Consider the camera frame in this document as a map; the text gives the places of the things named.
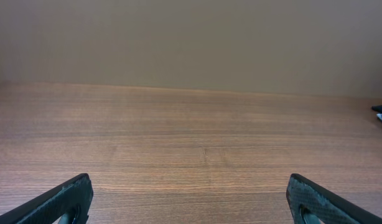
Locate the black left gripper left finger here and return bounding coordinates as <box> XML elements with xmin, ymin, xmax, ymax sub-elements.
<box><xmin>0</xmin><ymin>173</ymin><xmax>93</xmax><ymax>224</ymax></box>

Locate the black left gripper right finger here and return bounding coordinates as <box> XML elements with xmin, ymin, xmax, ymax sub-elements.
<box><xmin>286</xmin><ymin>174</ymin><xmax>382</xmax><ymax>224</ymax></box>

